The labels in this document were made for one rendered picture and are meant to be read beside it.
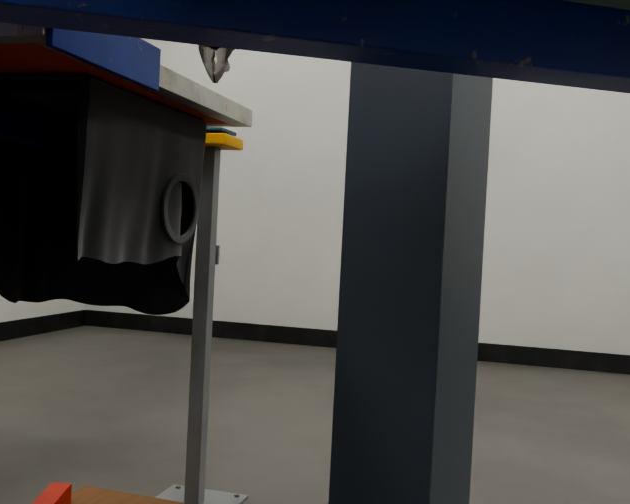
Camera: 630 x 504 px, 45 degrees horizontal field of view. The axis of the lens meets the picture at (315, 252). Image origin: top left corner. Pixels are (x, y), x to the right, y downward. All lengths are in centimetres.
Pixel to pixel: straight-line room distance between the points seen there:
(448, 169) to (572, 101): 363
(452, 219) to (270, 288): 382
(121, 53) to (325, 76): 382
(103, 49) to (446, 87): 51
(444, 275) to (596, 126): 365
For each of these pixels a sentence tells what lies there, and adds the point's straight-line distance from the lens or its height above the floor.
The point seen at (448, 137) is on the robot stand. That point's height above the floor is 87.
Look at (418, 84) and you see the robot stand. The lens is 122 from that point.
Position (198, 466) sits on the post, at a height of 11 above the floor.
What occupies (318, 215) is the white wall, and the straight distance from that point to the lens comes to 487.
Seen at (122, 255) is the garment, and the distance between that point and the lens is 142.
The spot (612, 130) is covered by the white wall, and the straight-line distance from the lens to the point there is 479.
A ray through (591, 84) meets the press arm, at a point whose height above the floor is 87.
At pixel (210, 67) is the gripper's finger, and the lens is 201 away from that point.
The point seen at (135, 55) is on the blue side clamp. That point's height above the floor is 98.
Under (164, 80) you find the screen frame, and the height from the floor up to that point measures 97.
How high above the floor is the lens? 72
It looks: 1 degrees down
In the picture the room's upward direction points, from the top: 3 degrees clockwise
